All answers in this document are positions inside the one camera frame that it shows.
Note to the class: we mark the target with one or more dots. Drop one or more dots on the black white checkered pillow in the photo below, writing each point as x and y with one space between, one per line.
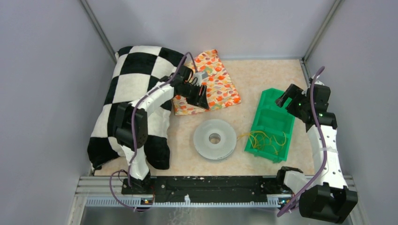
137 70

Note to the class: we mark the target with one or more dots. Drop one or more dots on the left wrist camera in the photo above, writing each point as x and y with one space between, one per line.
198 78

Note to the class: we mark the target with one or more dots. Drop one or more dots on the aluminium frame rail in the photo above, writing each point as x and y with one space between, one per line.
98 200

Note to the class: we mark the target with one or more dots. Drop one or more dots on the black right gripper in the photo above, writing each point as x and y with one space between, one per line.
292 92

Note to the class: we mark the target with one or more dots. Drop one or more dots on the green plastic compartment bin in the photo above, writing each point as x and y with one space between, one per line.
272 129

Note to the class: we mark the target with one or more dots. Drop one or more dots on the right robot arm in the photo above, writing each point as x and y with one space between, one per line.
326 195

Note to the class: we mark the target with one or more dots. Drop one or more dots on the floral orange fabric pouch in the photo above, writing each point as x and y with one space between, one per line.
221 91

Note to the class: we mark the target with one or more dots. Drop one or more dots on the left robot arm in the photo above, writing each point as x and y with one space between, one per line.
131 121

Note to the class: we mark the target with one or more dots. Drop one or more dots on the white perforated cable spool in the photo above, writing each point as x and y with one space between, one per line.
215 139

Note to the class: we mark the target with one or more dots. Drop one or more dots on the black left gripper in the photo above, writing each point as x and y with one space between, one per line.
200 100

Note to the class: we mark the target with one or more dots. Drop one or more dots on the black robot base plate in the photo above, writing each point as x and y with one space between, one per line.
209 189

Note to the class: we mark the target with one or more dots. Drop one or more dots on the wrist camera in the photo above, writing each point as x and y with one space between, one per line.
198 78
316 83

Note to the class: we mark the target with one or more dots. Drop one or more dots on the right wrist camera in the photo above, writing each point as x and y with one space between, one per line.
316 83

